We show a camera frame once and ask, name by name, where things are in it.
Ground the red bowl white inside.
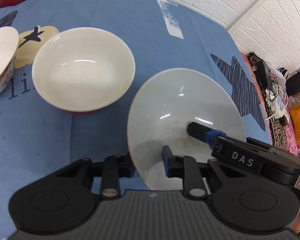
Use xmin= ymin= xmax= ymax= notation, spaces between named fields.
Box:
xmin=32 ymin=27 xmax=136 ymax=114

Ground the blue patterned tablecloth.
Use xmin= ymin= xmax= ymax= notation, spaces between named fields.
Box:
xmin=0 ymin=0 xmax=272 ymax=238

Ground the white bowl red pattern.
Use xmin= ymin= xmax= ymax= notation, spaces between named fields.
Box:
xmin=0 ymin=27 xmax=19 ymax=93

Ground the plain white bowl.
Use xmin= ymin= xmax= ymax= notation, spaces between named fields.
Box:
xmin=127 ymin=68 xmax=246 ymax=190

